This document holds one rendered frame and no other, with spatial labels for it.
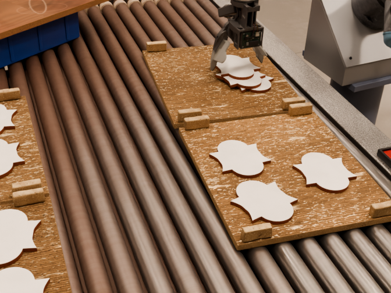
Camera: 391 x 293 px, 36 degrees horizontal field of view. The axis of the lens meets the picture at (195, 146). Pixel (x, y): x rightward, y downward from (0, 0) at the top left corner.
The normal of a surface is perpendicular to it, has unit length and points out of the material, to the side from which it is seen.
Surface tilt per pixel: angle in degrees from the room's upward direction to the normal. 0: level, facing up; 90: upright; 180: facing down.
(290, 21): 0
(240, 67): 0
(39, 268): 0
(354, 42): 43
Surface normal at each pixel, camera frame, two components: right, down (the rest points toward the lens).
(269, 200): 0.04, -0.82
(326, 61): -0.90, 0.22
